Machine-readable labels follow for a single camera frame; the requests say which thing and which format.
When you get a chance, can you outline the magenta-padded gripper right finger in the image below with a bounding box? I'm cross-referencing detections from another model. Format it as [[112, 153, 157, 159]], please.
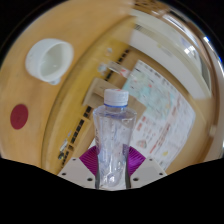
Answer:
[[124, 145, 168, 190]]

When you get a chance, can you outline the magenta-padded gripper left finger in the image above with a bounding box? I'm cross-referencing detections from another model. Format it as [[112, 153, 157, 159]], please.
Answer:
[[57, 145, 101, 190]]

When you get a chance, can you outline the clear plastic water bottle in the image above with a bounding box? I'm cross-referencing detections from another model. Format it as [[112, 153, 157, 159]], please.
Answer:
[[92, 88, 138, 190]]

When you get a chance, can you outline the flat round red coaster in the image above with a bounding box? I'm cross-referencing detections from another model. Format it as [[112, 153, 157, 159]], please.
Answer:
[[9, 103, 30, 131]]

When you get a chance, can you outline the white ceramic mug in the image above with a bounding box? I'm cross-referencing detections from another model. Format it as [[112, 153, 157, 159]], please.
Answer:
[[25, 38, 75, 86]]

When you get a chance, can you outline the white door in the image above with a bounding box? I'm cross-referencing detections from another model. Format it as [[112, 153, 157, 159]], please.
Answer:
[[129, 8, 213, 99]]

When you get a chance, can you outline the large wall poster sheet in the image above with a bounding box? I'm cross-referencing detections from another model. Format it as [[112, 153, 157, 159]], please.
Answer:
[[128, 59, 197, 171]]

